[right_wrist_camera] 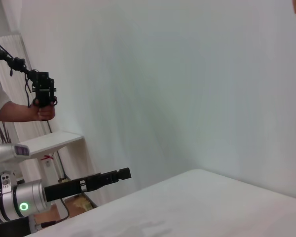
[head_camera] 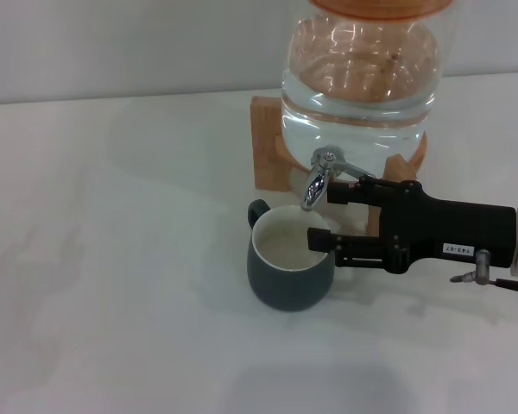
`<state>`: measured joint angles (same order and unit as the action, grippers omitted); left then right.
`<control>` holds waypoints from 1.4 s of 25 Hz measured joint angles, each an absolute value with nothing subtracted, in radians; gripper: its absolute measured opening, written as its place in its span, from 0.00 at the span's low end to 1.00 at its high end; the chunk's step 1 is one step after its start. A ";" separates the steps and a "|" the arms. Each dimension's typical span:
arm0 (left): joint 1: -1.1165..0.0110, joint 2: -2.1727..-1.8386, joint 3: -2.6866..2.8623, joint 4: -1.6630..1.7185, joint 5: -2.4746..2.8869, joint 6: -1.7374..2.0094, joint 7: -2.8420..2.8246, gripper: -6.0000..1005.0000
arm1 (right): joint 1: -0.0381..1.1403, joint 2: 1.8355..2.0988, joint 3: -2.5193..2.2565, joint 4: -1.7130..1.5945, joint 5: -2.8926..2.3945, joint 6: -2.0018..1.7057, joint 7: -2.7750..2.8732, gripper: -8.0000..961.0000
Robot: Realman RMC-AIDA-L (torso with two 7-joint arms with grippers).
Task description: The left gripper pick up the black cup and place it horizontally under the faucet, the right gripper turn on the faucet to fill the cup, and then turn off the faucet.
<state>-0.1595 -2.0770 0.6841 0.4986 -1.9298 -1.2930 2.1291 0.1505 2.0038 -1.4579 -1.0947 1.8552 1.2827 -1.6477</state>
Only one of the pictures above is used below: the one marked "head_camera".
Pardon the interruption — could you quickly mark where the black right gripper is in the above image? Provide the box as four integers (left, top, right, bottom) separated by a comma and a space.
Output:
306, 175, 518, 276

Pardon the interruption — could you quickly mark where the black cup with white inside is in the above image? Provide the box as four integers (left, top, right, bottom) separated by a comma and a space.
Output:
246, 198, 336, 313

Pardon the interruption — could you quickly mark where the chrome faucet with lever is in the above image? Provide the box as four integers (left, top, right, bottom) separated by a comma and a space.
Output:
300, 146, 377, 212

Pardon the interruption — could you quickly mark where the clear glass water dispenser jar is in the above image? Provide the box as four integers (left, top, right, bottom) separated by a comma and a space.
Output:
280, 8, 442, 182

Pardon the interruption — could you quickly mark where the wooden dispenser stand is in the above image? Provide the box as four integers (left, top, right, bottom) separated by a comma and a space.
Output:
250, 95, 429, 237

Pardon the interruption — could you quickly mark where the orange jar lid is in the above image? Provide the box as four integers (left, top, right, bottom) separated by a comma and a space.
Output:
306, 0, 452, 22

